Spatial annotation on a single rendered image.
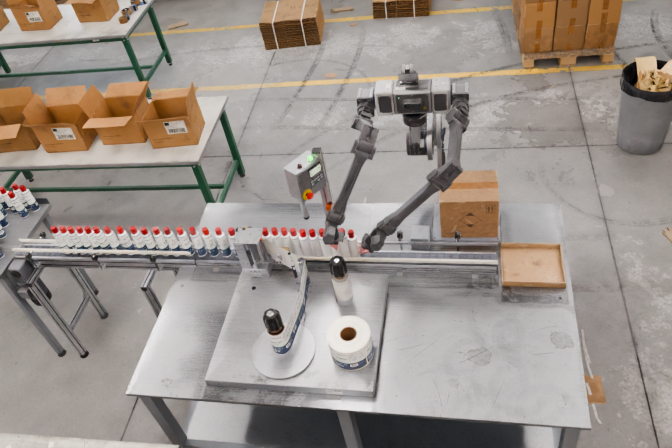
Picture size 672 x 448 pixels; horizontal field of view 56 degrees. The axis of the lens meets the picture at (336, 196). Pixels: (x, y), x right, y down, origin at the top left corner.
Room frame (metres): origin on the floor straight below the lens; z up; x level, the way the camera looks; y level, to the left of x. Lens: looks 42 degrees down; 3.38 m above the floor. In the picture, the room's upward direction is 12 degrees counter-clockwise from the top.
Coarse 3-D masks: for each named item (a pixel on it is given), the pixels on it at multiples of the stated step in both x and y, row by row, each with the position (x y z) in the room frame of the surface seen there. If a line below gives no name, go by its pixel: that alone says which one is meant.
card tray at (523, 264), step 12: (504, 252) 2.13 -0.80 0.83; (516, 252) 2.11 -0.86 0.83; (528, 252) 2.10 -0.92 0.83; (540, 252) 2.08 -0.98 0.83; (552, 252) 2.06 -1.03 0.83; (504, 264) 2.05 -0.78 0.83; (516, 264) 2.03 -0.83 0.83; (528, 264) 2.02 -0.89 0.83; (540, 264) 2.00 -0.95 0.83; (552, 264) 1.99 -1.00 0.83; (504, 276) 1.98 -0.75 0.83; (516, 276) 1.96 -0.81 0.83; (528, 276) 1.95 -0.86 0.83; (540, 276) 1.93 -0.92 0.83; (552, 276) 1.92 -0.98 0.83; (564, 276) 1.88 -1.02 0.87
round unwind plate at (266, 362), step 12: (264, 336) 1.87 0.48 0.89; (300, 336) 1.83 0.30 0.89; (312, 336) 1.81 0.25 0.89; (264, 348) 1.80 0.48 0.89; (300, 348) 1.76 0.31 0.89; (312, 348) 1.74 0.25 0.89; (264, 360) 1.73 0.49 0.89; (276, 360) 1.72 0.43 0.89; (288, 360) 1.71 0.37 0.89; (300, 360) 1.69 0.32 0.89; (264, 372) 1.67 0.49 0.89; (276, 372) 1.65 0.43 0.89; (288, 372) 1.64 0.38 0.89
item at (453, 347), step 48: (528, 240) 2.18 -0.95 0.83; (192, 288) 2.33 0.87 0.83; (432, 288) 2.00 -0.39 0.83; (480, 288) 1.94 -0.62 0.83; (528, 288) 1.88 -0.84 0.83; (192, 336) 2.01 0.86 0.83; (384, 336) 1.77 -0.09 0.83; (432, 336) 1.72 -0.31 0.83; (480, 336) 1.66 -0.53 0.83; (528, 336) 1.61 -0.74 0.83; (576, 336) 1.56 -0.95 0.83; (144, 384) 1.78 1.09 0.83; (192, 384) 1.72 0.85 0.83; (384, 384) 1.52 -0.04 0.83; (432, 384) 1.47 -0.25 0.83; (480, 384) 1.42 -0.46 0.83; (528, 384) 1.38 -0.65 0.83; (576, 384) 1.33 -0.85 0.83
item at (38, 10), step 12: (12, 0) 6.42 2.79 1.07; (24, 0) 6.56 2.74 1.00; (36, 0) 6.23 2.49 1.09; (48, 0) 6.38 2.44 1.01; (12, 12) 6.32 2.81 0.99; (24, 12) 6.27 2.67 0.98; (36, 12) 6.23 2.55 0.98; (48, 12) 6.30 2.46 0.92; (60, 12) 6.47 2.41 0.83; (24, 24) 6.30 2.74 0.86; (36, 24) 6.25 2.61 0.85; (48, 24) 6.23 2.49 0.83
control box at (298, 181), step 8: (304, 152) 2.48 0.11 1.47; (296, 160) 2.43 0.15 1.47; (304, 160) 2.42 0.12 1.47; (320, 160) 2.41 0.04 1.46; (288, 168) 2.38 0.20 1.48; (296, 168) 2.37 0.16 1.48; (304, 168) 2.36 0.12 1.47; (288, 176) 2.37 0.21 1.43; (296, 176) 2.32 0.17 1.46; (304, 176) 2.34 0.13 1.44; (288, 184) 2.38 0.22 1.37; (296, 184) 2.33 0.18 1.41; (304, 184) 2.34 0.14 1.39; (320, 184) 2.39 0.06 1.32; (296, 192) 2.34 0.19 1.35; (304, 192) 2.33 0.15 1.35; (312, 192) 2.36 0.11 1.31; (304, 200) 2.32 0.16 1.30
